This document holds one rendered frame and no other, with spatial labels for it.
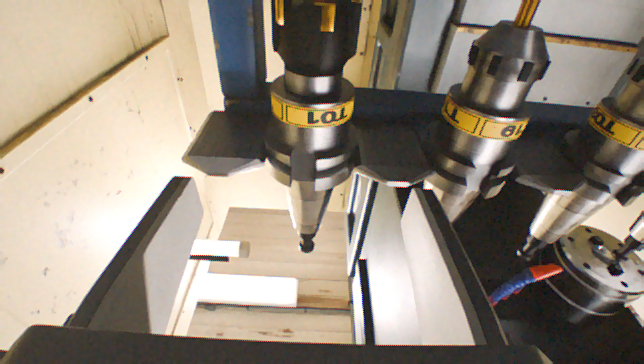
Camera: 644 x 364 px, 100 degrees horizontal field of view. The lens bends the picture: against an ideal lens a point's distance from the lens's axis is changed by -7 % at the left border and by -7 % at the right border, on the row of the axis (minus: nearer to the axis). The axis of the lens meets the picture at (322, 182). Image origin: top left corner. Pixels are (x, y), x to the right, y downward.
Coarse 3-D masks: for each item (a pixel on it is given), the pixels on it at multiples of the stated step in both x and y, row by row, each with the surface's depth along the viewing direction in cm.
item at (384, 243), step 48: (384, 192) 90; (528, 192) 82; (384, 240) 86; (480, 240) 67; (384, 288) 83; (528, 288) 58; (384, 336) 80; (528, 336) 51; (576, 336) 51; (624, 336) 51
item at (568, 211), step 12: (540, 204) 25; (552, 204) 23; (564, 204) 22; (576, 204) 22; (588, 204) 21; (600, 204) 21; (540, 216) 25; (552, 216) 24; (564, 216) 23; (576, 216) 22; (588, 216) 22; (540, 228) 25; (552, 228) 24; (564, 228) 24; (552, 240) 25
